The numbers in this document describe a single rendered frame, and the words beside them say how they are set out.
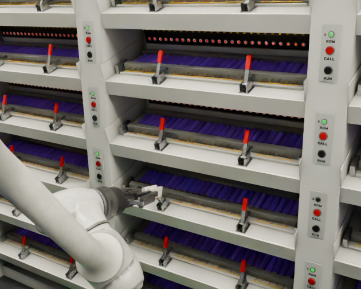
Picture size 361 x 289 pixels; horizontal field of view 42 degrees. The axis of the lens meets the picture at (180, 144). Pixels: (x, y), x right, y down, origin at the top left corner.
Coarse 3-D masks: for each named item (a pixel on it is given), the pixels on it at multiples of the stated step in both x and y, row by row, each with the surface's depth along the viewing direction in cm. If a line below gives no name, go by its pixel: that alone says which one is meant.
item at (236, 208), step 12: (168, 192) 144; (180, 192) 143; (204, 204) 139; (216, 204) 136; (228, 204) 135; (240, 204) 134; (252, 216) 132; (264, 216) 129; (276, 216) 127; (288, 216) 126
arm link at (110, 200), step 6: (102, 186) 116; (102, 192) 113; (108, 192) 115; (102, 198) 111; (108, 198) 113; (114, 198) 115; (108, 204) 112; (114, 204) 115; (108, 210) 113; (114, 210) 115; (108, 216) 114
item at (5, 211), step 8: (0, 200) 193; (0, 208) 189; (8, 208) 188; (16, 208) 183; (0, 216) 188; (8, 216) 184; (16, 216) 182; (24, 216) 182; (16, 224) 184; (24, 224) 180; (32, 224) 177
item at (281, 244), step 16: (128, 176) 155; (128, 208) 148; (144, 208) 143; (176, 208) 141; (208, 208) 138; (176, 224) 139; (192, 224) 135; (208, 224) 132; (224, 224) 131; (224, 240) 132; (240, 240) 128; (256, 240) 125; (272, 240) 123; (288, 240) 122; (288, 256) 122
